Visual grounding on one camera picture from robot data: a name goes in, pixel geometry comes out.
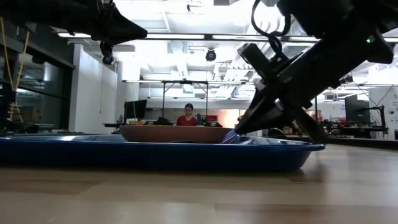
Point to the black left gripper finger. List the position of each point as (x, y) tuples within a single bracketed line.
[(121, 28)]

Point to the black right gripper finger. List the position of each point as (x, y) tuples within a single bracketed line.
[(256, 109), (270, 123)]

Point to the brown plate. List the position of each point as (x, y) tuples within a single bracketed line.
[(174, 133)]

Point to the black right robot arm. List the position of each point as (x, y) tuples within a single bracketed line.
[(342, 18)]

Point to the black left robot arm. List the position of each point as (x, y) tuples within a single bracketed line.
[(28, 11)]

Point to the blue plastic tray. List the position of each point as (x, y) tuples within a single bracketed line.
[(155, 155)]

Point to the black ceiling spotlight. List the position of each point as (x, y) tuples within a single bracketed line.
[(108, 59), (211, 55), (346, 80)]

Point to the ceiling light strip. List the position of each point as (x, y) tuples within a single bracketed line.
[(174, 36)]

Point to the black computer monitor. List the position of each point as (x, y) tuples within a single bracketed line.
[(357, 109), (135, 110)]

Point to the person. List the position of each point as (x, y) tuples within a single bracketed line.
[(186, 121)]

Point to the black metal gantry frame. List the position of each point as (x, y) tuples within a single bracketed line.
[(185, 82)]

